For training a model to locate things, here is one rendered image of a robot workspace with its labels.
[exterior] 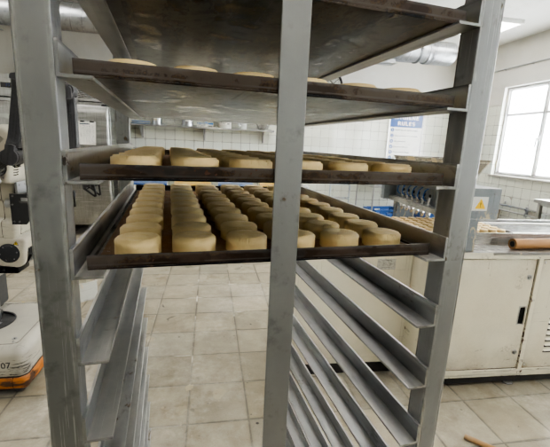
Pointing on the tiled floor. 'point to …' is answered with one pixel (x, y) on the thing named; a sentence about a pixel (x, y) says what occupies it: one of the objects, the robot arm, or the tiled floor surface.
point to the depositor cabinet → (507, 315)
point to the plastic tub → (88, 289)
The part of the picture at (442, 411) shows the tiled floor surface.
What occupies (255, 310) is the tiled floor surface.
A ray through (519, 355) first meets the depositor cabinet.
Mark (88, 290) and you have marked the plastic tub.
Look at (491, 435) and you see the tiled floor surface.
